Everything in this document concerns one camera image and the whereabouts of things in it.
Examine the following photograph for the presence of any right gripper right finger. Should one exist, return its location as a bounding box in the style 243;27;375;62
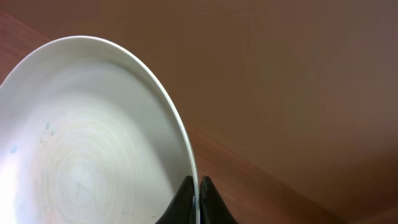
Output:
200;176;238;224

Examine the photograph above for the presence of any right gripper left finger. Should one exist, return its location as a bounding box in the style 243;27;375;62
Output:
155;175;196;224

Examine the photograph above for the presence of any white plate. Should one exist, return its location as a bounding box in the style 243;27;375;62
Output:
1;35;200;223

